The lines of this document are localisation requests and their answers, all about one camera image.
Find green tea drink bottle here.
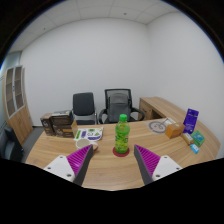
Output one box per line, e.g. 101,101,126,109
114,113,131,155

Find tan and black carton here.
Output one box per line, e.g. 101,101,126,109
52,119,79,139

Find purple pouch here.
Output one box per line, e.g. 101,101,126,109
182,107,200,135

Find orange box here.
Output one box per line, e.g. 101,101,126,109
164,122,186,140

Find dark armchair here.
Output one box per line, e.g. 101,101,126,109
0,125,25,163

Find green box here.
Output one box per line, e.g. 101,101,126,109
190,129,206,148

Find grey mesh office chair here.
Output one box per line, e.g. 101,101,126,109
98,88,146,125

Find black printed box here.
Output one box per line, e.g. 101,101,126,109
50,110,75,127

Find wooden shelf unit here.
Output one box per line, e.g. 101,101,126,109
2,65,34,146

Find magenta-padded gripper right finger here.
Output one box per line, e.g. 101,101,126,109
133,143,184,185

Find small light blue box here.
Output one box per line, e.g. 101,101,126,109
189,143,200,155

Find wooden side desk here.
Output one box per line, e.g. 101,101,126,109
138,96,188,121

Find printed sticker sheet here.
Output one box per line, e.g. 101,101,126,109
73,126,104,142

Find black office chair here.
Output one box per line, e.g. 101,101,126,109
71,92,98,126

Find brown cardboard box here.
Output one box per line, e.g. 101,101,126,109
39,112,56,136

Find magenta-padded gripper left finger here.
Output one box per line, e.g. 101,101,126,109
43,143,95,187

